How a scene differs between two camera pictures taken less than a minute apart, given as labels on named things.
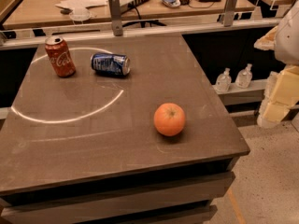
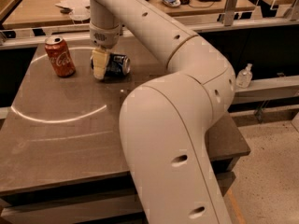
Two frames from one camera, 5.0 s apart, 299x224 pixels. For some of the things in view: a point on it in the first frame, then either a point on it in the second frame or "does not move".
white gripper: (288, 37) → (105, 36)
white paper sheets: (79, 6) does not move
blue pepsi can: (110, 63) does not move
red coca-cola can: (60, 57) does not move
